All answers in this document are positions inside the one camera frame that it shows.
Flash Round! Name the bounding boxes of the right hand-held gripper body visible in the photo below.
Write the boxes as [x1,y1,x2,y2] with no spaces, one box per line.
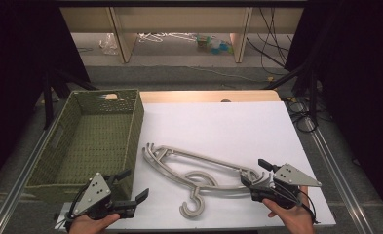
[249,163,323,210]

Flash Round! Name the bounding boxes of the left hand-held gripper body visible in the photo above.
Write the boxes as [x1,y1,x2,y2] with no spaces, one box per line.
[71,172,136,221]

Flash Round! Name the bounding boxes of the clear plastic tube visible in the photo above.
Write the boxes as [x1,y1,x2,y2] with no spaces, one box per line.
[142,142,272,193]

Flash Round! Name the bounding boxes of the beige plastic hanger round hook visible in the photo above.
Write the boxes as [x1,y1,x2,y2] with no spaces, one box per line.
[142,142,272,219]

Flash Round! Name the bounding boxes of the person's left hand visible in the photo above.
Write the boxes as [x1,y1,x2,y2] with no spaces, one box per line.
[67,213,122,234]

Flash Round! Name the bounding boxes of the person's right hand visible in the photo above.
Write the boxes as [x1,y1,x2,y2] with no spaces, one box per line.
[261,186,316,234]

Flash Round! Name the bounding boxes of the green woven basket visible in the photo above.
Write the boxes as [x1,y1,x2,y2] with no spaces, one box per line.
[24,88,145,205]

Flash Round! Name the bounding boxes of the white table mat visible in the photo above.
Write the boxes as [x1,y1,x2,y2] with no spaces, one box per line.
[54,100,337,232]

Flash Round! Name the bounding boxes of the black metal stand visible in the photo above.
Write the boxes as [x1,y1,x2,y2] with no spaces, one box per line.
[42,67,99,131]
[262,60,321,129]

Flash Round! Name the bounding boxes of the colourful plastic toys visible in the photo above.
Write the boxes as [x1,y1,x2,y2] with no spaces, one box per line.
[196,34,235,56]

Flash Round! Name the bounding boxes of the dark curtain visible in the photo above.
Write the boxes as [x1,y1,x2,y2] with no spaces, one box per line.
[0,0,92,196]
[284,0,383,214]

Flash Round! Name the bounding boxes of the clear plastic bag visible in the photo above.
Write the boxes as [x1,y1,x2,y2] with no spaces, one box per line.
[98,32,120,56]

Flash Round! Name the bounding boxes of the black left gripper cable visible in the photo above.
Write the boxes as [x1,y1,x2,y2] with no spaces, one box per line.
[54,181,93,232]

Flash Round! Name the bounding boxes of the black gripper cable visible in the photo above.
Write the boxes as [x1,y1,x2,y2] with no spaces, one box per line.
[299,189,321,226]
[54,181,93,232]

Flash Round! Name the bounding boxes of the aluminium floor rail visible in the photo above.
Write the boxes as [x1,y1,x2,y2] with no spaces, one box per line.
[303,116,379,234]
[0,94,74,234]

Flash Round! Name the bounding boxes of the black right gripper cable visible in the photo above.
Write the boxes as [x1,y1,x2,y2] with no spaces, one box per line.
[299,189,321,226]

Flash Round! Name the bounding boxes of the black floor cable bundle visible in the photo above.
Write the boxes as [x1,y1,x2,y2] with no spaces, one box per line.
[285,96,320,134]

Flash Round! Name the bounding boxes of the yellow floor cable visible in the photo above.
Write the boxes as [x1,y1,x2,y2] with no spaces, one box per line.
[188,65,277,83]

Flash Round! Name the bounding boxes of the black hanging cables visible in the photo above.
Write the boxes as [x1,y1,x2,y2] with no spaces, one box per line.
[246,6,296,68]

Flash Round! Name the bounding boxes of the white wire hangers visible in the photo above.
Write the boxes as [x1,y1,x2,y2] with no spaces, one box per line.
[137,31,199,44]

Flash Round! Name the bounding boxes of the light wooden desk frame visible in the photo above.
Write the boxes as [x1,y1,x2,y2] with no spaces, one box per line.
[59,6,306,64]

